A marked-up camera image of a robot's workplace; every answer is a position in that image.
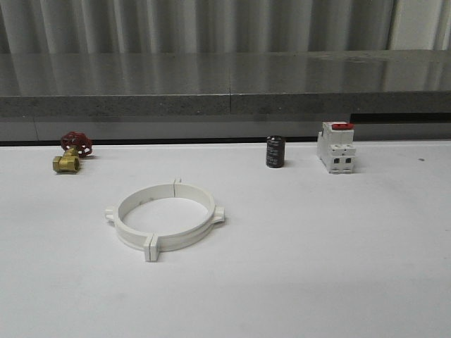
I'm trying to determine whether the white half pipe clamp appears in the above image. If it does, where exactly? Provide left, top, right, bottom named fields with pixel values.
left=104, top=179, right=182, bottom=262
left=144, top=180, right=225, bottom=262

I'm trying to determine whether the brass valve red handwheel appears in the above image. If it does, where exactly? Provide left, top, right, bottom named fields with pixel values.
left=52, top=131, right=92, bottom=173

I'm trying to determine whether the black cylindrical capacitor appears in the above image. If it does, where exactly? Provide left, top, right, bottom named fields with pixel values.
left=266, top=135, right=285, bottom=168

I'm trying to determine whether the white circuit breaker red switch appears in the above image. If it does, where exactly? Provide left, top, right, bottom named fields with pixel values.
left=317, top=122, right=356, bottom=174

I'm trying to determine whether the grey stone counter ledge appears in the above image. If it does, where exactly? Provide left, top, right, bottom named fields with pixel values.
left=1, top=50, right=450, bottom=123

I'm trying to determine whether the grey pleated curtain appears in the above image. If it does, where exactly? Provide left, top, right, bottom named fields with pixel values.
left=1, top=1, right=450, bottom=54

